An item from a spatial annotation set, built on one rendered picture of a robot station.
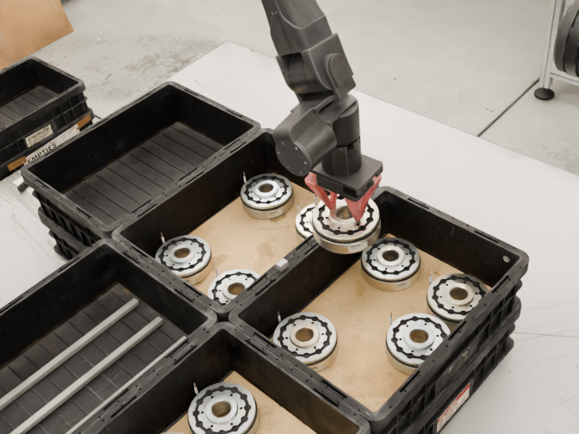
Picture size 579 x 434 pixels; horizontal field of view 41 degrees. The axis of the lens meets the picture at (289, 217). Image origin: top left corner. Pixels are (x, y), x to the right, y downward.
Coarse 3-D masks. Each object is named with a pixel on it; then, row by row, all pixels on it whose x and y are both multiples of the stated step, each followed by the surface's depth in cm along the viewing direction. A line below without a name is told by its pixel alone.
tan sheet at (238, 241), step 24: (216, 216) 150; (240, 216) 149; (288, 216) 148; (216, 240) 145; (240, 240) 144; (264, 240) 144; (288, 240) 143; (216, 264) 140; (240, 264) 140; (264, 264) 139
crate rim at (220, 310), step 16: (240, 144) 150; (224, 160) 147; (192, 176) 144; (176, 192) 141; (128, 224) 136; (304, 240) 128; (288, 256) 126; (160, 272) 126; (272, 272) 124; (192, 288) 123; (256, 288) 121; (208, 304) 120; (224, 320) 120
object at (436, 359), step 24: (384, 192) 136; (528, 264) 121; (264, 288) 122; (504, 288) 117; (240, 312) 118; (480, 312) 114; (264, 336) 114; (456, 336) 111; (288, 360) 110; (432, 360) 108; (408, 384) 105; (360, 408) 103; (384, 408) 103
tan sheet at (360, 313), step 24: (360, 264) 137; (432, 264) 135; (336, 288) 133; (360, 288) 133; (408, 288) 132; (312, 312) 130; (336, 312) 129; (360, 312) 129; (384, 312) 128; (408, 312) 128; (360, 336) 125; (384, 336) 125; (336, 360) 122; (360, 360) 121; (384, 360) 121; (336, 384) 118; (360, 384) 118; (384, 384) 118
